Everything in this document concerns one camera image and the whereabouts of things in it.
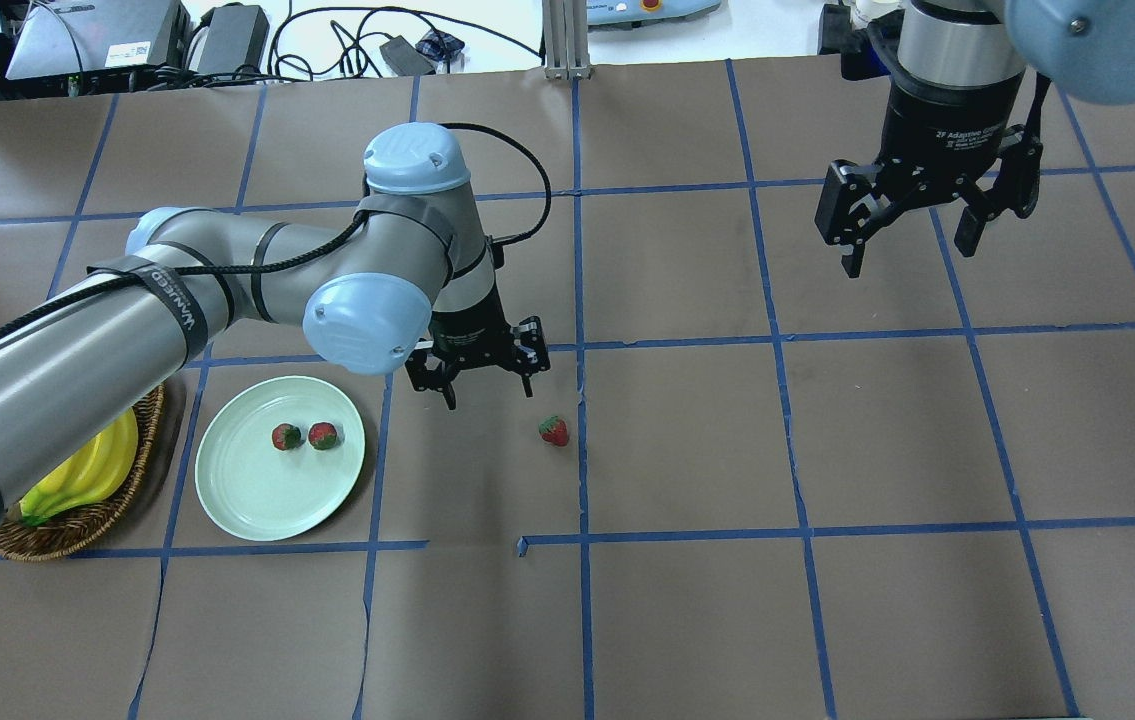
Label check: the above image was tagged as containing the black power brick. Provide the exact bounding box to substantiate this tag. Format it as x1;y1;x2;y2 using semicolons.
190;3;269;76

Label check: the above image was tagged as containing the aluminium frame post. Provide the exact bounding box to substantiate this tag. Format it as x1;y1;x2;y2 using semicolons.
541;0;594;81

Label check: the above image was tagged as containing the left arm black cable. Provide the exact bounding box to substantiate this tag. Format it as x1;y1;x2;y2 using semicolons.
0;122;553;386

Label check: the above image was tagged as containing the light green plate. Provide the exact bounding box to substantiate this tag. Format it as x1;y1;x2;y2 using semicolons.
195;375;369;542

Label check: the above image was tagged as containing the silver laptop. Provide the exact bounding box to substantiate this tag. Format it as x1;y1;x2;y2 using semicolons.
5;1;190;81

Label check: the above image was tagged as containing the yellow banana bunch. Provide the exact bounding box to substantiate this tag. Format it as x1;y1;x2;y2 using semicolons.
18;409;138;527

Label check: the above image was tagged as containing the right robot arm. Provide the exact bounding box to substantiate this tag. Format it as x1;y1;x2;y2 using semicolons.
814;1;1135;278

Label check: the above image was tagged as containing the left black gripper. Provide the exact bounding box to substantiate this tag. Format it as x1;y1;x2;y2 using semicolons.
404;242;552;411

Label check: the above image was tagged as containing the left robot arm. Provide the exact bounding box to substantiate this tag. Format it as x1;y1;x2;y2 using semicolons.
0;122;552;521

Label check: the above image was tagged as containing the red strawberry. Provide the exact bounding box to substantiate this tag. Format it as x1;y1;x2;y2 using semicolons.
270;422;305;452
538;415;571;447
306;421;341;451

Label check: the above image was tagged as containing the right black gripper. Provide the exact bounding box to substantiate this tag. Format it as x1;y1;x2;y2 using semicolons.
815;0;1045;279

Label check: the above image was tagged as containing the brown wicker basket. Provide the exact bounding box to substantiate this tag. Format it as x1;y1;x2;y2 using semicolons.
0;384;168;562

